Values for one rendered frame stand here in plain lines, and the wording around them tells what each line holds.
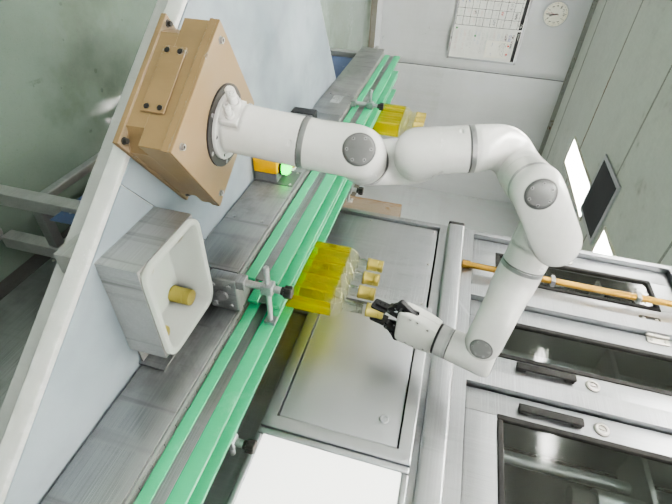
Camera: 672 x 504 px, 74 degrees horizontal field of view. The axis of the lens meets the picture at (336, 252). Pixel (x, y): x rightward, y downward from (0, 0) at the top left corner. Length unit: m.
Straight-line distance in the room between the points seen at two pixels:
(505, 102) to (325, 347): 6.12
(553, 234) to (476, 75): 6.13
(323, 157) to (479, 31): 6.01
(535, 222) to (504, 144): 0.15
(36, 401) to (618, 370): 1.33
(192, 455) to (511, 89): 6.54
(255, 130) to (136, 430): 0.57
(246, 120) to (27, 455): 0.63
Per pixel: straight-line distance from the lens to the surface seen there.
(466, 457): 1.14
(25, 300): 1.58
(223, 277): 0.99
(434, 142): 0.80
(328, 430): 1.06
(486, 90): 6.96
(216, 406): 0.92
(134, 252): 0.81
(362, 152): 0.78
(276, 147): 0.82
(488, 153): 0.82
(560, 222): 0.82
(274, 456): 1.04
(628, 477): 1.27
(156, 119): 0.78
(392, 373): 1.16
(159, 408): 0.93
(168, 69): 0.82
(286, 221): 1.16
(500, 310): 0.93
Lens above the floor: 1.25
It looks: 10 degrees down
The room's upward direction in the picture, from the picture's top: 101 degrees clockwise
